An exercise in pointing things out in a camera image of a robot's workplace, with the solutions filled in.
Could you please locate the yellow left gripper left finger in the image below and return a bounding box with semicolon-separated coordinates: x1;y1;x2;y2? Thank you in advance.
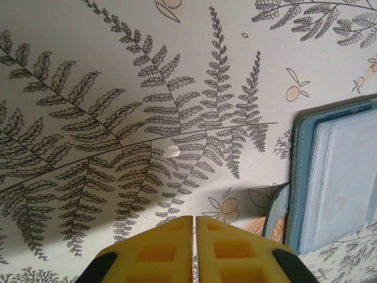
79;215;197;283

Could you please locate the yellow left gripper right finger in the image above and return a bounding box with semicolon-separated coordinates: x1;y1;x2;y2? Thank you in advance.
196;216;322;283

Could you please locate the teal leather card holder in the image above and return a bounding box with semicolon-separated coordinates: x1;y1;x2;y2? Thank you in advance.
263;93;377;256

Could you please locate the floral white tablecloth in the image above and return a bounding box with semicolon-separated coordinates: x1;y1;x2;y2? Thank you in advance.
0;0;377;283

